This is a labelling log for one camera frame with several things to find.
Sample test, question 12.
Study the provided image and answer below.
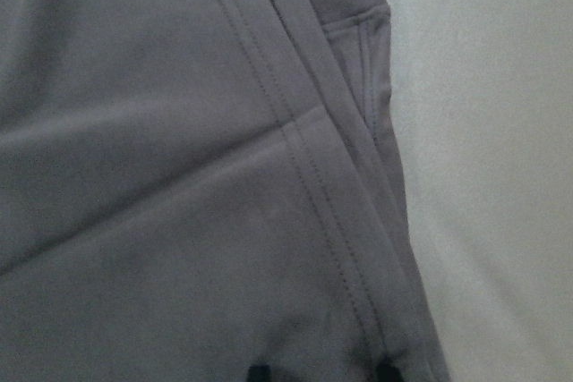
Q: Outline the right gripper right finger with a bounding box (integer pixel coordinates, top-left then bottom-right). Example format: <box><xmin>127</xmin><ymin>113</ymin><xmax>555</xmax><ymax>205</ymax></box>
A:
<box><xmin>375</xmin><ymin>361</ymin><xmax>404</xmax><ymax>382</ymax></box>

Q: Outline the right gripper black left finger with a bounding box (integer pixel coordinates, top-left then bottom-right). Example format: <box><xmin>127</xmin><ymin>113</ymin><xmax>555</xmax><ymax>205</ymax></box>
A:
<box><xmin>246</xmin><ymin>364</ymin><xmax>271</xmax><ymax>382</ymax></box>

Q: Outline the dark brown t-shirt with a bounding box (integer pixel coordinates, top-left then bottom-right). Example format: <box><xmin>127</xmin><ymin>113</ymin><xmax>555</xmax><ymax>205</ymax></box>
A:
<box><xmin>1</xmin><ymin>0</ymin><xmax>449</xmax><ymax>381</ymax></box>

